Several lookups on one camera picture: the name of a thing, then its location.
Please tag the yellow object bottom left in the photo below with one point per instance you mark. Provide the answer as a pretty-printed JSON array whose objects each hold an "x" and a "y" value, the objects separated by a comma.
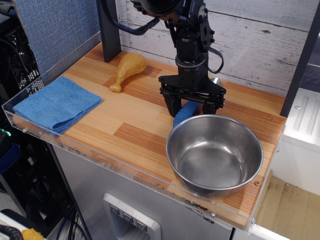
[{"x": 31, "y": 234}]

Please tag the clear acrylic table guard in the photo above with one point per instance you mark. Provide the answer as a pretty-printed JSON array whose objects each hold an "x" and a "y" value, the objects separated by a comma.
[{"x": 127, "y": 133}]

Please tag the silver toy fridge cabinet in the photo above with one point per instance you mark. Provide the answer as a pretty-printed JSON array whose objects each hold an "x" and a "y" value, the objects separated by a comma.
[{"x": 140, "y": 200}]

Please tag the yellow toy chicken drumstick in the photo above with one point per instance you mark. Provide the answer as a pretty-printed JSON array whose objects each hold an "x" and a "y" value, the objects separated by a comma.
[{"x": 131, "y": 64}]

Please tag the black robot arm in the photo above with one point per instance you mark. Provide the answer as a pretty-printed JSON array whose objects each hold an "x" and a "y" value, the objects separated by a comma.
[{"x": 192, "y": 36}]

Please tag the dark grey right post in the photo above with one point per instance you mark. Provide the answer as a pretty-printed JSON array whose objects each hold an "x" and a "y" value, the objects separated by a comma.
[{"x": 302, "y": 64}]

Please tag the blue handled metal spoon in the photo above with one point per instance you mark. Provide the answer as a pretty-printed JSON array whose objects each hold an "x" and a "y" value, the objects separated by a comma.
[{"x": 186, "y": 111}]

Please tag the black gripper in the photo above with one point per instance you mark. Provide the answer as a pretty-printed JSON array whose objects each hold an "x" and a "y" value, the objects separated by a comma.
[{"x": 186, "y": 80}]

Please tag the blue folded cloth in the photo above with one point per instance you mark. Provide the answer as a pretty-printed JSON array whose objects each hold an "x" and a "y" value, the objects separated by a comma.
[{"x": 58, "y": 106}]

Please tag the stainless steel pot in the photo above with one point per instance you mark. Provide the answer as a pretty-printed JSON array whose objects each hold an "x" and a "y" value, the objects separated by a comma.
[{"x": 214, "y": 155}]

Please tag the dark grey left post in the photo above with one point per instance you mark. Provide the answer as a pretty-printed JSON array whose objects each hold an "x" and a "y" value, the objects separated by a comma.
[{"x": 110, "y": 35}]

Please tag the dark grey post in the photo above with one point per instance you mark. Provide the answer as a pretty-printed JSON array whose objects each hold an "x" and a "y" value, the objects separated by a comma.
[
  {"x": 302, "y": 64},
  {"x": 110, "y": 35}
]

